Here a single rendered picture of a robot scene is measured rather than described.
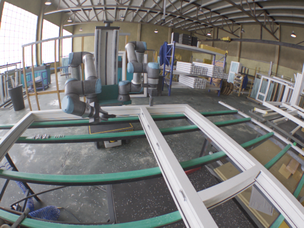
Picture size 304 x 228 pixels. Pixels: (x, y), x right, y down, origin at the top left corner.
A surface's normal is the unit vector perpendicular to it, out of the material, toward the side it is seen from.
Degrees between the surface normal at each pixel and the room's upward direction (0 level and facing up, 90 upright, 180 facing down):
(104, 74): 90
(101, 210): 0
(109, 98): 90
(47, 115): 90
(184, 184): 0
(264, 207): 0
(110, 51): 90
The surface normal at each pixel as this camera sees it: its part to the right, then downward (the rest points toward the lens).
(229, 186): 0.07, -0.91
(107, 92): 0.45, 0.39
